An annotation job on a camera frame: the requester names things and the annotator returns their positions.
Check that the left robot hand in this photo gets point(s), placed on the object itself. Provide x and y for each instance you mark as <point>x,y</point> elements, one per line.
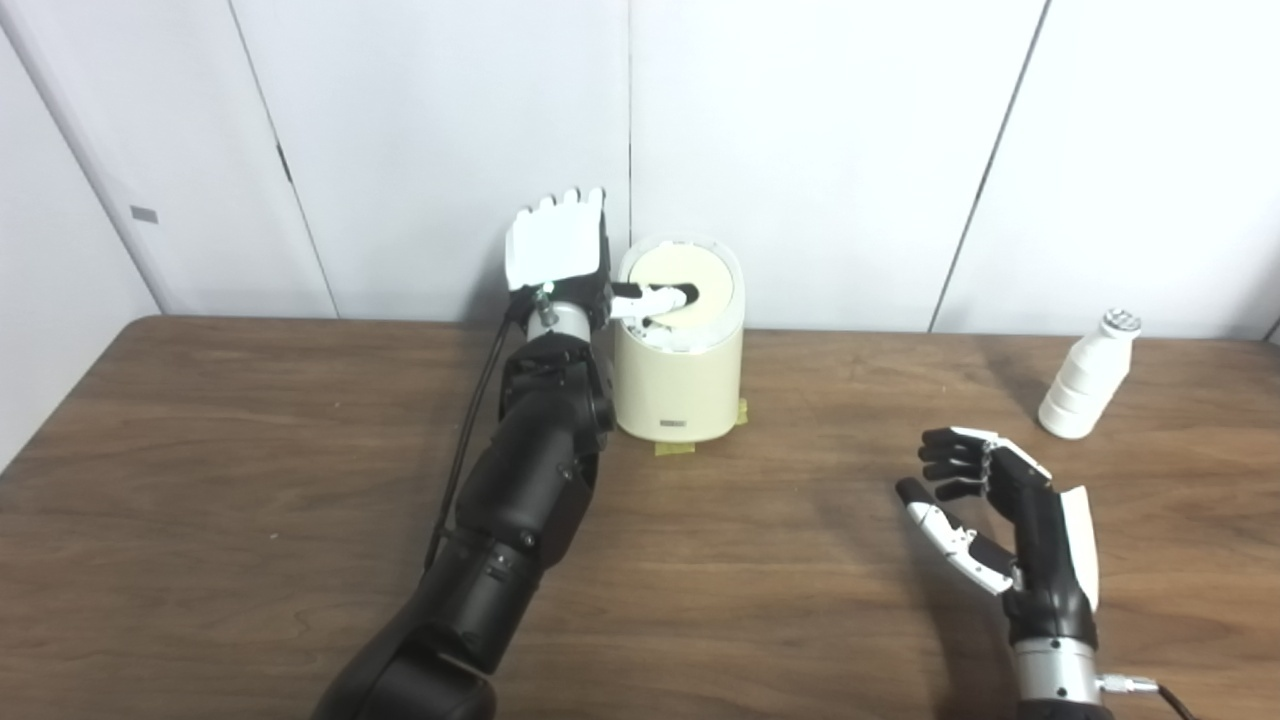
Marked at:
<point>556,245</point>

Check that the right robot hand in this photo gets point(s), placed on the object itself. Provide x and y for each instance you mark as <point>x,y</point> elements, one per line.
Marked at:
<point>1045,560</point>

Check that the round cream bin lid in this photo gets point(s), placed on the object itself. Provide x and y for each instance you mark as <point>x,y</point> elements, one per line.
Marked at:
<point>710,275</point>

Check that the small white plastic bottle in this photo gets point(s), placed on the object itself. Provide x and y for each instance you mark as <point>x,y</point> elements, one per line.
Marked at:
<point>1080,385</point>

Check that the cream-colored bin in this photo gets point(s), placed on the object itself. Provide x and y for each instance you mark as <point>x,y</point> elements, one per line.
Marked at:
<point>680,385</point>

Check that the black wall panel hinge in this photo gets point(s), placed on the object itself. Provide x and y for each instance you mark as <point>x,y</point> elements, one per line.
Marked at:
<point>284,163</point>

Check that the small grey wall label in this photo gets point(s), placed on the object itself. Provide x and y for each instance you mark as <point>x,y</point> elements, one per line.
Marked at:
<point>144,214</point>

